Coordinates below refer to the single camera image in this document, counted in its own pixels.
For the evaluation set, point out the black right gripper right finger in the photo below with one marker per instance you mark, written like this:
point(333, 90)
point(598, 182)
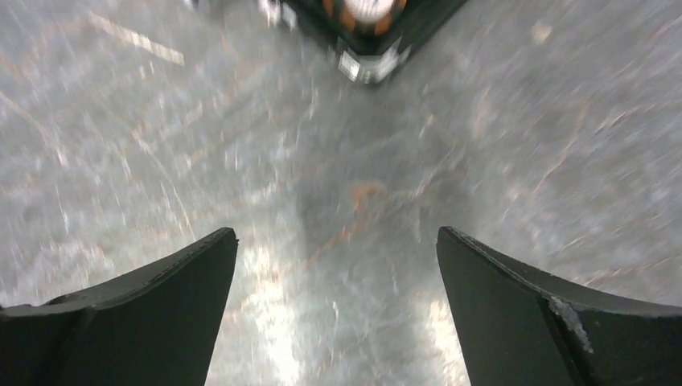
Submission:
point(519, 325)

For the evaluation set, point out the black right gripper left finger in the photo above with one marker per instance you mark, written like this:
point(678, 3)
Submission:
point(155, 325)

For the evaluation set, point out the black poker chip case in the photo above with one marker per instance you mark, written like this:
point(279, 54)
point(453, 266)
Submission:
point(368, 40)

